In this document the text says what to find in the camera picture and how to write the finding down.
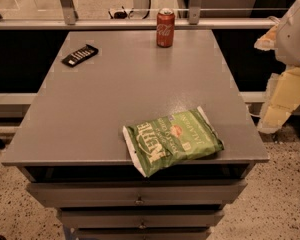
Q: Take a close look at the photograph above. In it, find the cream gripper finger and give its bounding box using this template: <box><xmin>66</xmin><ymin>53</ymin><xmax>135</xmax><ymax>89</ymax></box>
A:
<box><xmin>254</xmin><ymin>25</ymin><xmax>278</xmax><ymax>51</ymax></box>
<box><xmin>257</xmin><ymin>67</ymin><xmax>300</xmax><ymax>134</ymax></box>

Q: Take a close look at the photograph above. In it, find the red coke can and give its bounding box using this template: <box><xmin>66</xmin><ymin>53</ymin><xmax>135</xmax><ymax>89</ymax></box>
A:
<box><xmin>156</xmin><ymin>8</ymin><xmax>175</xmax><ymax>48</ymax></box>

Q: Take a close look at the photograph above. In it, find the green Kettle chips bag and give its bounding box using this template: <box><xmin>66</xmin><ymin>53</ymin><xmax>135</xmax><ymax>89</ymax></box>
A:
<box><xmin>123</xmin><ymin>107</ymin><xmax>224</xmax><ymax>177</ymax></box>

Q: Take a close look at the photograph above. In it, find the black object behind glass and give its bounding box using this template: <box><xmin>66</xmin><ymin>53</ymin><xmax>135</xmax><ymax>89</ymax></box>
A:
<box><xmin>108</xmin><ymin>8</ymin><xmax>134</xmax><ymax>19</ymax></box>

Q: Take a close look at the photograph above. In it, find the black snack bar wrapper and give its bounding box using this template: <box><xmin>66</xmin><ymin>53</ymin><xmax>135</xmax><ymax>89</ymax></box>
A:
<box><xmin>62</xmin><ymin>44</ymin><xmax>99</xmax><ymax>67</ymax></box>

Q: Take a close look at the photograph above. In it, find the grey drawer cabinet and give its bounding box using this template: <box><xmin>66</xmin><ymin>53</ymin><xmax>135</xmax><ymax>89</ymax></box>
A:
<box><xmin>3</xmin><ymin>30</ymin><xmax>268</xmax><ymax>240</ymax></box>

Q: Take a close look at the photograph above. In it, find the metal railing frame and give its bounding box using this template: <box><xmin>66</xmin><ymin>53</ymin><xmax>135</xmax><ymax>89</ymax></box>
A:
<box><xmin>0</xmin><ymin>0</ymin><xmax>300</xmax><ymax>31</ymax></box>

